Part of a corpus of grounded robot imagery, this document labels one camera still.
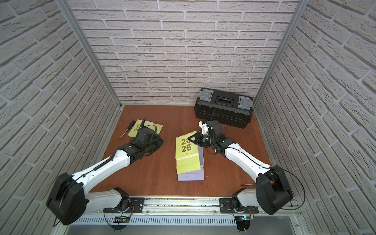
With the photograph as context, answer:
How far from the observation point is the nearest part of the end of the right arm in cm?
61

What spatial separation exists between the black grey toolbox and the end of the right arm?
0.25 m

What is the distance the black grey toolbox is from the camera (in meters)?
0.97
